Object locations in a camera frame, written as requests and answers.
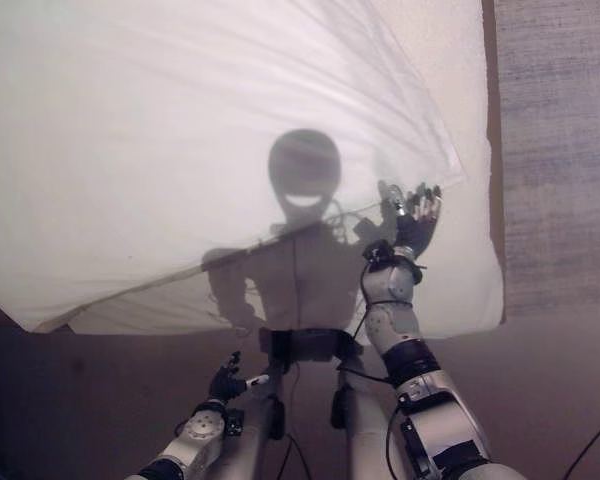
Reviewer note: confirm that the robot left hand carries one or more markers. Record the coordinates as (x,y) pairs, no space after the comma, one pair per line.
(226,386)

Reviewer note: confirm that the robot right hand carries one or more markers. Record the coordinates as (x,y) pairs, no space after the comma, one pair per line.
(411,231)

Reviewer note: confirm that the white bed sheet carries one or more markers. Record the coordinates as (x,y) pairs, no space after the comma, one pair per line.
(130,125)

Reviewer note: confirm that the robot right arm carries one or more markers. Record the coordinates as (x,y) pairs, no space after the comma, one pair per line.
(430,400)

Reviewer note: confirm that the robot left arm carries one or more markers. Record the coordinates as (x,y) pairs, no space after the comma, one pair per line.
(200,435)

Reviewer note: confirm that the white mattress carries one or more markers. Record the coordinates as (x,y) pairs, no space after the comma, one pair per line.
(472,280)

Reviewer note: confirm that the robot black waist box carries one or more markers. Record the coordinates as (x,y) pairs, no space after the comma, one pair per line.
(305,344)

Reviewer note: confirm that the robot right leg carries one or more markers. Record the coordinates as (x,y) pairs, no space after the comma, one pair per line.
(362,430)

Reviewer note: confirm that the grey textured rug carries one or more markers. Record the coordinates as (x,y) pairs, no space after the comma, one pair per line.
(560,150)

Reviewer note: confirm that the brown wooden bed frame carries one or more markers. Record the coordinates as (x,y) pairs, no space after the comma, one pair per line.
(495,100)

